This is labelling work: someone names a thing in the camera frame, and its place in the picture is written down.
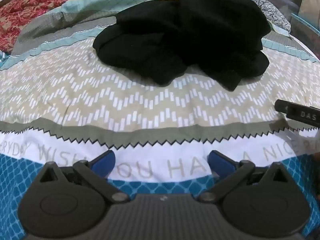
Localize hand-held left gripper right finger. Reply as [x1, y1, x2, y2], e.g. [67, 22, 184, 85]
[199, 150, 292, 203]

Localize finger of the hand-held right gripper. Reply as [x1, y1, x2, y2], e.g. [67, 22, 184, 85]
[274, 99, 320, 131]

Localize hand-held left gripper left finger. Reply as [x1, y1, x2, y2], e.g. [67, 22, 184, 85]
[37, 149, 130, 203]

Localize black pants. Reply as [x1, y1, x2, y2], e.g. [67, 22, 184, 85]
[92, 0, 272, 92]

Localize patterned zigzag bedsheet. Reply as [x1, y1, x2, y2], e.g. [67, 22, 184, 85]
[0, 0, 320, 230]

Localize cardboard box with teal edge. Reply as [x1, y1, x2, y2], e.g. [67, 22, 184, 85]
[290, 0, 320, 45]

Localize blue white patterned cloth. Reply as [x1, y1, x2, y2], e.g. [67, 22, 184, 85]
[215, 0, 293, 34]

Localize red floral blanket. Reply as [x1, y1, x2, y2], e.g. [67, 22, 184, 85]
[0, 0, 87, 53]

